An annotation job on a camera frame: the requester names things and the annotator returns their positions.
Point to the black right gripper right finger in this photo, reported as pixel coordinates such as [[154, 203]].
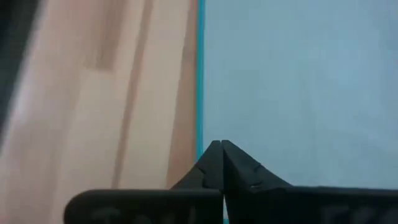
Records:
[[264, 205]]

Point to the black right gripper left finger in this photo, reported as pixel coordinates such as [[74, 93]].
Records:
[[186, 205]]

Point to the light blue teal-edged towel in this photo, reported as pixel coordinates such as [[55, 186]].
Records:
[[295, 77]]

